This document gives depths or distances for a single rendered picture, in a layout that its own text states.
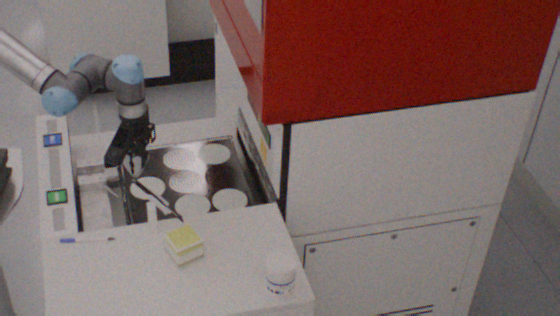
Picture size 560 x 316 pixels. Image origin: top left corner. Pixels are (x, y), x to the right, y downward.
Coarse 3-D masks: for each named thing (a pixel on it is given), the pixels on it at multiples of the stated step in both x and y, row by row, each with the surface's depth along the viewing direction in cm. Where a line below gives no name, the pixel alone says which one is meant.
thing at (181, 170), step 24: (192, 144) 232; (144, 168) 223; (168, 168) 223; (192, 168) 223; (216, 168) 223; (240, 168) 223; (168, 192) 215; (192, 192) 215; (216, 192) 215; (144, 216) 207; (168, 216) 207
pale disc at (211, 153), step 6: (210, 144) 232; (216, 144) 232; (204, 150) 230; (210, 150) 230; (216, 150) 230; (222, 150) 230; (228, 150) 230; (204, 156) 228; (210, 156) 228; (216, 156) 228; (222, 156) 228; (228, 156) 228; (204, 162) 226; (210, 162) 226; (216, 162) 226; (222, 162) 226
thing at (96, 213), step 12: (84, 192) 218; (96, 192) 218; (84, 204) 214; (96, 204) 214; (108, 204) 214; (84, 216) 210; (96, 216) 210; (108, 216) 210; (84, 228) 206; (96, 228) 206
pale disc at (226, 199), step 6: (222, 192) 215; (228, 192) 215; (234, 192) 215; (240, 192) 215; (216, 198) 213; (222, 198) 213; (228, 198) 213; (234, 198) 213; (240, 198) 213; (246, 198) 213; (216, 204) 211; (222, 204) 211; (228, 204) 211; (234, 204) 211; (240, 204) 211
